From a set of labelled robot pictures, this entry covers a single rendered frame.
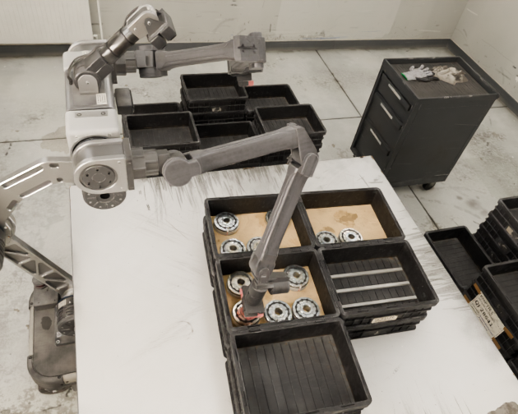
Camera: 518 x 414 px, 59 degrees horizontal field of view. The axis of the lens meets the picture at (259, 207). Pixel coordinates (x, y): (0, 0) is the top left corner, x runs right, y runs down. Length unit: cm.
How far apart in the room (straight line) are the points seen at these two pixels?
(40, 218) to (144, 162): 196
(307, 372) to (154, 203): 104
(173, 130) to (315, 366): 177
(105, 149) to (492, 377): 164
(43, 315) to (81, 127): 135
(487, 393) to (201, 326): 111
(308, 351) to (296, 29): 371
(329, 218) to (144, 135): 132
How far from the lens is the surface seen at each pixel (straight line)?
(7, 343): 270
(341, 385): 167
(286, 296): 177
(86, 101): 135
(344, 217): 209
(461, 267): 296
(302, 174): 133
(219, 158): 127
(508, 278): 275
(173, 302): 186
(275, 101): 345
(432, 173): 354
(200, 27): 457
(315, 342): 170
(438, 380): 197
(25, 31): 439
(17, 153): 360
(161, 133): 287
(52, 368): 231
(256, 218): 197
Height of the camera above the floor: 231
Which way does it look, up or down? 47 degrees down
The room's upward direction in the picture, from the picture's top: 12 degrees clockwise
